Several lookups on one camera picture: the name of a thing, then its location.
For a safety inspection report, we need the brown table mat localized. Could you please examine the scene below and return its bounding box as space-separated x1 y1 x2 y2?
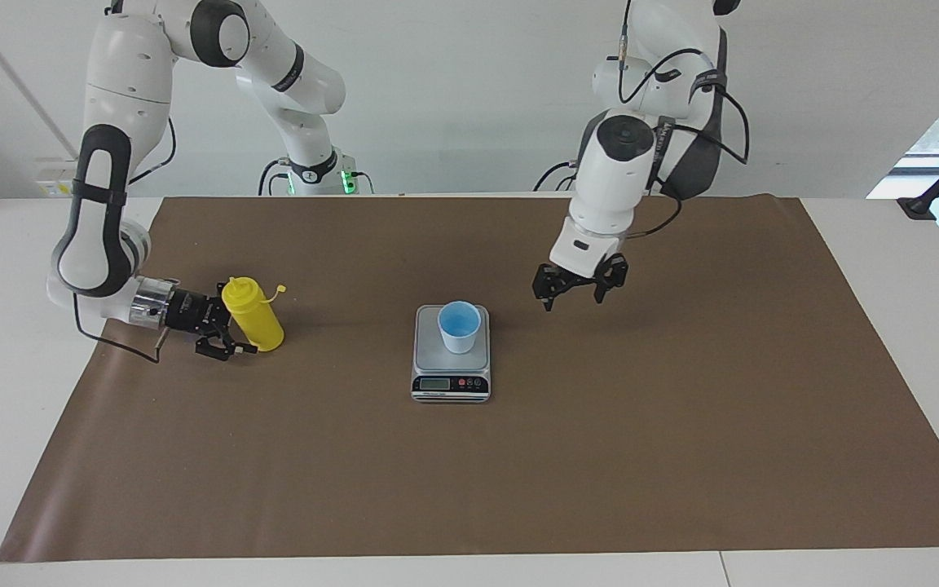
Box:
0 194 939 563

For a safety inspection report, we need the black right base cable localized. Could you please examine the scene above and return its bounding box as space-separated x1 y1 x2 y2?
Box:
257 158 293 197

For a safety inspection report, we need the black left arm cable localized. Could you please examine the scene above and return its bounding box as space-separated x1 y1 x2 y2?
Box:
615 0 752 242

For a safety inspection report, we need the silver digital kitchen scale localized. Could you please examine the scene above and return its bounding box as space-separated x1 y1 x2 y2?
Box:
411 305 492 404

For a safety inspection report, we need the light blue plastic cup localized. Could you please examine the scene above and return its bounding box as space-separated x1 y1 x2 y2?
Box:
438 301 482 355

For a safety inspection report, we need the white wall cable duct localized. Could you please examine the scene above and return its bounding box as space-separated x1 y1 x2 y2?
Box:
0 0 81 161

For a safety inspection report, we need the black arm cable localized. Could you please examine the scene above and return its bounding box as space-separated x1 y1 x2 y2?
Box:
615 0 752 242
72 292 167 364

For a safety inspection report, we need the yellow squeeze bottle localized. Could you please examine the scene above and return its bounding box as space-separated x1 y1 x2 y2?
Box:
221 276 287 353

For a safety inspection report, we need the white wall outlet box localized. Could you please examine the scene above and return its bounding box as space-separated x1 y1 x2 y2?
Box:
35 158 81 199

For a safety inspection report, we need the black left base cable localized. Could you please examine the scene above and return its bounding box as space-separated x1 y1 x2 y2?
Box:
533 161 578 193

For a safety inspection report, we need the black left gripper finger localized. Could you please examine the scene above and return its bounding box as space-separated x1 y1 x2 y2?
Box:
594 259 630 305
532 276 562 313

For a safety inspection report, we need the black base cable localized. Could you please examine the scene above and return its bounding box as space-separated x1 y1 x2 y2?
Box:
533 161 578 193
257 158 293 197

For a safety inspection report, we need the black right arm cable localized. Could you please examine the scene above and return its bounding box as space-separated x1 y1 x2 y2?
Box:
72 292 167 364

